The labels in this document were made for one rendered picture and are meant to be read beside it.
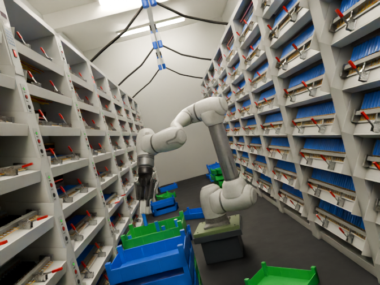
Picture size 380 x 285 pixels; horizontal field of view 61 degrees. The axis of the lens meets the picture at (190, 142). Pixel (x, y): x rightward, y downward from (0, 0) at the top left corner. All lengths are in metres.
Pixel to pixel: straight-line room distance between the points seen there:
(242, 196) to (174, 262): 0.92
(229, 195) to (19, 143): 1.26
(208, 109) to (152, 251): 0.97
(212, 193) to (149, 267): 1.01
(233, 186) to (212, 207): 0.22
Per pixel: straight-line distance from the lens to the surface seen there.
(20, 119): 1.44
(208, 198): 2.18
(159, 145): 1.60
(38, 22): 2.03
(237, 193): 2.08
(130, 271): 1.30
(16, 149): 1.45
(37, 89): 1.64
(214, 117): 2.03
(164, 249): 1.46
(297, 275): 1.87
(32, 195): 1.44
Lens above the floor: 0.87
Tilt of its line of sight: 2 degrees down
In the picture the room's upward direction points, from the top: 15 degrees counter-clockwise
